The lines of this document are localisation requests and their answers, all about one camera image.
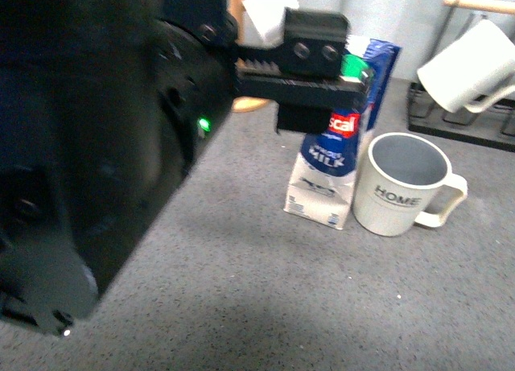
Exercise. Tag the cream ribbed hanging mug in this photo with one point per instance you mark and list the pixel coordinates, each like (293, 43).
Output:
(467, 74)

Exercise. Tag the white mug on tree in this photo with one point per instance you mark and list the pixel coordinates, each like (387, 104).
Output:
(264, 21)

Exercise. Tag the cream HOME mug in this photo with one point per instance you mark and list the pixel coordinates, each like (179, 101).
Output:
(405, 180)

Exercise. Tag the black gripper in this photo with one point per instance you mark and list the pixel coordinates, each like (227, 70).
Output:
(105, 107)

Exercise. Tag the grey curtain backdrop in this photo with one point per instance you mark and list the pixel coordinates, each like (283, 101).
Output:
(411, 24)

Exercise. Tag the Pascal whole milk carton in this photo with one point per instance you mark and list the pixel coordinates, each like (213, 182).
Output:
(322, 182)

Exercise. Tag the black wire mug rack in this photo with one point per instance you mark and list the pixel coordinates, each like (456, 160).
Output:
(492, 128)

